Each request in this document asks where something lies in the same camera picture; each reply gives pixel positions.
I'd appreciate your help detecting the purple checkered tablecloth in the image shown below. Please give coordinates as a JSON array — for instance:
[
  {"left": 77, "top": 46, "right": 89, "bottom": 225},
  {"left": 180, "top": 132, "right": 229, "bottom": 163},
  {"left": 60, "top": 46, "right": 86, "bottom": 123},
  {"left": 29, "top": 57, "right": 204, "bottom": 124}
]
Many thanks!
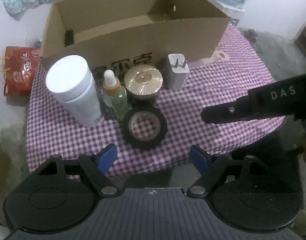
[{"left": 26, "top": 24, "right": 286, "bottom": 180}]

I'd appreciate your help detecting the black cylinder tube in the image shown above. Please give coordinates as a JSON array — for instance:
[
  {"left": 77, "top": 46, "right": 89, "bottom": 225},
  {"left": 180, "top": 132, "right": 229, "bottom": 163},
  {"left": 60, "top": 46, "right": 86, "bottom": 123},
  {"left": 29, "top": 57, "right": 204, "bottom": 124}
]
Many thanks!
[{"left": 65, "top": 29, "right": 74, "bottom": 47}]

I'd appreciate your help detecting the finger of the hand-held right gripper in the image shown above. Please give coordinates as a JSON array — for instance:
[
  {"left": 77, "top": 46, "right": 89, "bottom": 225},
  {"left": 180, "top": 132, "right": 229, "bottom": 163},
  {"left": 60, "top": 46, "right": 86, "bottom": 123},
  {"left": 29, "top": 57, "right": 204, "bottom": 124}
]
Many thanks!
[{"left": 200, "top": 94, "right": 256, "bottom": 125}]

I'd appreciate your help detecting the black tape roll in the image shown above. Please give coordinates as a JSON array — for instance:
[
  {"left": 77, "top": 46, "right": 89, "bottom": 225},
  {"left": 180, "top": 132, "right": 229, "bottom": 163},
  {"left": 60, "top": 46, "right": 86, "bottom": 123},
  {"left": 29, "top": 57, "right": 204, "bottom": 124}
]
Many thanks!
[{"left": 122, "top": 107, "right": 168, "bottom": 151}]

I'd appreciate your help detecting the red gift bag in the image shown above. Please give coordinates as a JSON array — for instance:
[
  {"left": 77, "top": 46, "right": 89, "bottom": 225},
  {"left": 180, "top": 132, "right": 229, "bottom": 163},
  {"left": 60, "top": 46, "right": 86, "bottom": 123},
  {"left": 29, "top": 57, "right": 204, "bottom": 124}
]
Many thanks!
[{"left": 0, "top": 46, "right": 41, "bottom": 97}]

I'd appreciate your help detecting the white plastic bottle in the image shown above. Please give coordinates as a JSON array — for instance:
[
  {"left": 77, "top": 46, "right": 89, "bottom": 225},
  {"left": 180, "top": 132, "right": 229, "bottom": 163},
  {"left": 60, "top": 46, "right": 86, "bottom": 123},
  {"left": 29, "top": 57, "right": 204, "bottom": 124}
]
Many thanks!
[{"left": 46, "top": 55, "right": 105, "bottom": 127}]

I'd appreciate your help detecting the green dropper bottle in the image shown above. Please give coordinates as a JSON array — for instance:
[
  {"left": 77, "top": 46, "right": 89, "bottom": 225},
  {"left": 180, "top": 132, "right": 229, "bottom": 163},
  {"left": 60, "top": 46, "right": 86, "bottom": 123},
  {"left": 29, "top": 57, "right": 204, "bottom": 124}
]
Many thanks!
[{"left": 103, "top": 70, "right": 128, "bottom": 120}]

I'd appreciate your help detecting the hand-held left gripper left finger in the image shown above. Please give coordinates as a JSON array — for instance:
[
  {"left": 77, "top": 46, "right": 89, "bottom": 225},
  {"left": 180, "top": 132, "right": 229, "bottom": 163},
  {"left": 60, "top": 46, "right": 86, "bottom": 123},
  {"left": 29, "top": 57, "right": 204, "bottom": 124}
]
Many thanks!
[{"left": 31, "top": 143, "right": 118, "bottom": 197}]

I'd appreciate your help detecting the white charger plug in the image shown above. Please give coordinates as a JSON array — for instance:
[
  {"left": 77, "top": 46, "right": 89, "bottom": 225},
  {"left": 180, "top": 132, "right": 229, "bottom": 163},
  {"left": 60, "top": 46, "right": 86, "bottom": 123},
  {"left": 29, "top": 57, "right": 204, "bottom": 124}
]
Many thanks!
[{"left": 167, "top": 53, "right": 189, "bottom": 90}]

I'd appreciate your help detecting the dark rag clump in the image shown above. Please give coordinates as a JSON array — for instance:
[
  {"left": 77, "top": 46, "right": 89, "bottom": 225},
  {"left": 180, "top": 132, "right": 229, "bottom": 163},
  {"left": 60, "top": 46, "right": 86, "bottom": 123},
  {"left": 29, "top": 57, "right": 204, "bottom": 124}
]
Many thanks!
[{"left": 244, "top": 29, "right": 258, "bottom": 40}]

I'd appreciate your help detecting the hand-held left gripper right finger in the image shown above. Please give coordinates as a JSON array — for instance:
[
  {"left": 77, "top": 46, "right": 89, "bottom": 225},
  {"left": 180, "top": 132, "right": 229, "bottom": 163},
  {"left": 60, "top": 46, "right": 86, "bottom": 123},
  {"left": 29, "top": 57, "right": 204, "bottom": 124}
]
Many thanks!
[{"left": 187, "top": 145, "right": 277, "bottom": 198}]

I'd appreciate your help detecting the gold lid cream jar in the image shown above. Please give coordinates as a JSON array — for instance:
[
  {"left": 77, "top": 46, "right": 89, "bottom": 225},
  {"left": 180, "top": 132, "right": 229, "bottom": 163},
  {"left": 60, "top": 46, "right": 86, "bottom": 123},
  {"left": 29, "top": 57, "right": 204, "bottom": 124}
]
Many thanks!
[{"left": 123, "top": 64, "right": 164, "bottom": 105}]

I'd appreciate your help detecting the white water dispenser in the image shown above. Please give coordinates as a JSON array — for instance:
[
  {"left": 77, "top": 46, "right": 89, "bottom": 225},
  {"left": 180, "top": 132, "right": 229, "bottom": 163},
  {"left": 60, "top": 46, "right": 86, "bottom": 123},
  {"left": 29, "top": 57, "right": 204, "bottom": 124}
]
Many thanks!
[{"left": 217, "top": 0, "right": 246, "bottom": 13}]

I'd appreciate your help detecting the brown cardboard box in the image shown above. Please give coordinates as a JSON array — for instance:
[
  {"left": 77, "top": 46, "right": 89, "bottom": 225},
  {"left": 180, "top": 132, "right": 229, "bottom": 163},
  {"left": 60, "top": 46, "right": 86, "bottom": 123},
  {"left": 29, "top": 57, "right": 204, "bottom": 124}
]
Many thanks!
[{"left": 40, "top": 0, "right": 231, "bottom": 67}]

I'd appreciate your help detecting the dark wooden cabinet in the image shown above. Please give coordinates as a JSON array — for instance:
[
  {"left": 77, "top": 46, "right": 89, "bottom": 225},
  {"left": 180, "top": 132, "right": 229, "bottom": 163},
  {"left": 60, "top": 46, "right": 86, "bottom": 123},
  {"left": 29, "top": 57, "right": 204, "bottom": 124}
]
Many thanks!
[{"left": 294, "top": 17, "right": 306, "bottom": 63}]

